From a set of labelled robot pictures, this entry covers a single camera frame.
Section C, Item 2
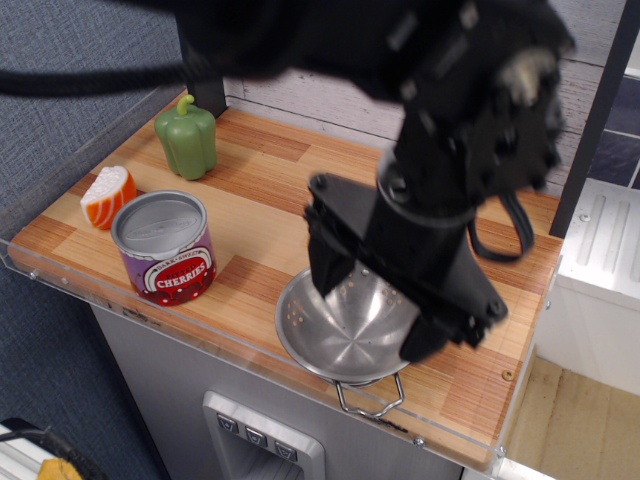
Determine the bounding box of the white toy sink unit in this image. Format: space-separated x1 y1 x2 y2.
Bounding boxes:
533 179 639 394

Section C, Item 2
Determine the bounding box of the green toy bell pepper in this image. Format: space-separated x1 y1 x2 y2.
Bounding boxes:
154 94 217 181

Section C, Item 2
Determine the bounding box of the black right frame post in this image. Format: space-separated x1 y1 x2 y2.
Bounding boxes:
549 0 639 238

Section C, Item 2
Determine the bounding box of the silver metal colander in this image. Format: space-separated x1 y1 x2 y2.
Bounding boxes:
275 264 419 419

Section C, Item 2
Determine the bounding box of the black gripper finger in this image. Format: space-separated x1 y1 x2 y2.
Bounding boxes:
401 313 468 361
308 225 355 296

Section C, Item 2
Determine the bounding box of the toy salmon sushi piece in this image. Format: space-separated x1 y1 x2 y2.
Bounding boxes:
80 165 137 230

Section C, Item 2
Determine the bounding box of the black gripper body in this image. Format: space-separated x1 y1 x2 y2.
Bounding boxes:
305 174 508 346

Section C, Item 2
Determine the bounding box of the grey toy fridge cabinet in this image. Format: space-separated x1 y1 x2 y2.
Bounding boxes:
93 307 462 479

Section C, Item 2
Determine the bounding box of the black frame post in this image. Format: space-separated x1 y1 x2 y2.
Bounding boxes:
549 0 639 238
177 24 227 118

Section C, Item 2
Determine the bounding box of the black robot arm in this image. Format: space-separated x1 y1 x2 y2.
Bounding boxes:
118 1 574 362

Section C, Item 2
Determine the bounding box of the toy cherries can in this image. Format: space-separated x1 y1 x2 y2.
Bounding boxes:
111 190 217 307

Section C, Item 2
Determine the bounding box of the silver water dispenser panel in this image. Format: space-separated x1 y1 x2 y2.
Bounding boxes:
202 391 326 479

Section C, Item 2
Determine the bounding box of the black left frame post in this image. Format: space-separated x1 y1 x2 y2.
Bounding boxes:
177 24 227 118

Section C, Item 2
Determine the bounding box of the black yellow object corner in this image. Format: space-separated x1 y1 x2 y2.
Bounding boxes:
1 418 108 479

